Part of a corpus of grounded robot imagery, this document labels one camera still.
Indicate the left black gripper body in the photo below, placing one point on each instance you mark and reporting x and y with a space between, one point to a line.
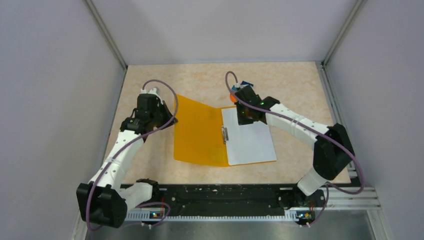
156 115

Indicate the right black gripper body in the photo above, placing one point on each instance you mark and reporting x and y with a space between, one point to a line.
243 116

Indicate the white paper sheets stack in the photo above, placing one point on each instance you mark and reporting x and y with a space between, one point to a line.
246 144

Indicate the orange plastic clip folder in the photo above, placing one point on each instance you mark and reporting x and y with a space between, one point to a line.
198 135

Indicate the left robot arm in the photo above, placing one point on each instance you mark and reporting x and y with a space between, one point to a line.
101 201

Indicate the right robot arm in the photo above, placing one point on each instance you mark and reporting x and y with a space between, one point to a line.
331 146

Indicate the orange curved toy track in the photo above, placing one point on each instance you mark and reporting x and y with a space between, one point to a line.
232 98

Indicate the dark blue toy brick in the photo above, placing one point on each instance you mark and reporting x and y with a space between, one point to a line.
245 83

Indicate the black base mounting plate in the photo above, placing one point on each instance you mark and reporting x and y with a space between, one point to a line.
231 209

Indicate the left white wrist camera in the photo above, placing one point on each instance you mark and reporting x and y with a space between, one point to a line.
154 91

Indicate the white slotted cable duct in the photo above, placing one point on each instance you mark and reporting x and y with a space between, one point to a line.
147 216

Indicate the right aluminium frame post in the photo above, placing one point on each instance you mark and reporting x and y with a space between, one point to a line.
347 24

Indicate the aluminium front rail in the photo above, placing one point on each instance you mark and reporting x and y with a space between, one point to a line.
271 195

